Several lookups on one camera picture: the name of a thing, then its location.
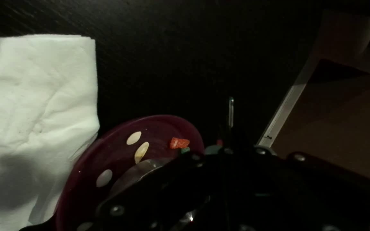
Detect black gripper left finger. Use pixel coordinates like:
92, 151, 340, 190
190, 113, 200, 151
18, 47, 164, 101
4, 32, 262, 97
94, 152, 220, 231

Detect red plate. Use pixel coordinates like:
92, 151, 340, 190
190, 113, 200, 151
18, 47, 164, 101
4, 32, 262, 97
52, 114, 204, 231

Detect small metal spoon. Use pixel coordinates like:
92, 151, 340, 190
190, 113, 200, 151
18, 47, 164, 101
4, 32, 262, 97
227, 97, 235, 128

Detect white paper napkin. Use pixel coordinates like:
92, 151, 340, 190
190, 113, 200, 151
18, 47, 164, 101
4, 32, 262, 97
0, 34, 99, 231

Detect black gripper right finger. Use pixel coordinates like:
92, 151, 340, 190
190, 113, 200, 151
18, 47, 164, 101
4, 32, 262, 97
254, 146, 370, 231

